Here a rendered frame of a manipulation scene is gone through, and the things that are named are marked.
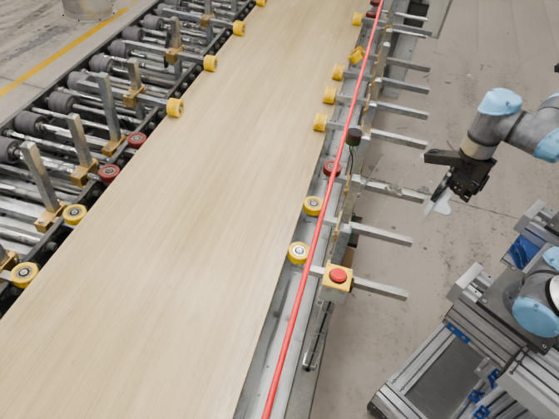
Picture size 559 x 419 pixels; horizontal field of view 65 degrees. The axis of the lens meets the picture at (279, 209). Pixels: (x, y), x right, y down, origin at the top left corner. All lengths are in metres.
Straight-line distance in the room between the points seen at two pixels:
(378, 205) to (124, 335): 2.14
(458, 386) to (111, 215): 1.68
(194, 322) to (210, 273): 0.19
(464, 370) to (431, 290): 0.62
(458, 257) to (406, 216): 0.43
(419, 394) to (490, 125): 1.44
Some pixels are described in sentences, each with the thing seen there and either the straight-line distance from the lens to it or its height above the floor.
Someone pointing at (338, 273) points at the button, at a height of 1.23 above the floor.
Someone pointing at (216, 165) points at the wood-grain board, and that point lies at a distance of 1.87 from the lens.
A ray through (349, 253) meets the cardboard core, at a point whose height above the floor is 0.08.
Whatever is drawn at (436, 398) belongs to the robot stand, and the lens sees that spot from 2.23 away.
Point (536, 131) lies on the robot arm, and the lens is 1.05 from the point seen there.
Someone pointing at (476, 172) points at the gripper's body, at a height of 1.48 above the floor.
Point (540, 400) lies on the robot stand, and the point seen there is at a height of 0.95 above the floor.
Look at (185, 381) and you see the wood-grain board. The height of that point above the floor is 0.90.
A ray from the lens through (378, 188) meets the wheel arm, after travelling 1.94.
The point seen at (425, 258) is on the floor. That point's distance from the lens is 2.93.
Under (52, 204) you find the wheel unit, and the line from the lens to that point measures 1.85.
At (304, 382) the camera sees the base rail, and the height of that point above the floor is 0.70.
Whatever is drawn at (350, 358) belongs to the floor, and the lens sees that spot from 2.41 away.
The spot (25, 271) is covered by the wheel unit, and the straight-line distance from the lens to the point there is 1.62.
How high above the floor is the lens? 2.13
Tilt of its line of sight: 46 degrees down
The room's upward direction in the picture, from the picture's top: 8 degrees clockwise
